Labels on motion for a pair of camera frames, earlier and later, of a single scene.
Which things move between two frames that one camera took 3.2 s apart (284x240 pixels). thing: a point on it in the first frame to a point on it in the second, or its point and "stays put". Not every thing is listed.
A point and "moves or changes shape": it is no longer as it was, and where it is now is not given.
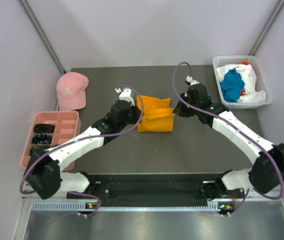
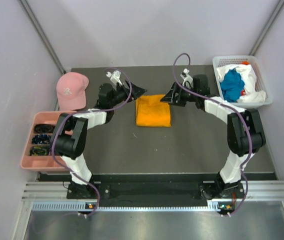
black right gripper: (180, 111) to (171, 97)
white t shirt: (251, 95) stays put
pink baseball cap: (71, 88) stays put
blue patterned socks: (41, 139) stays put
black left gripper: (137, 114) to (136, 92)
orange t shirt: (158, 115) moves or changes shape
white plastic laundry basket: (241, 81) stays put
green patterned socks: (40, 149) stays put
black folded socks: (44, 128) stays put
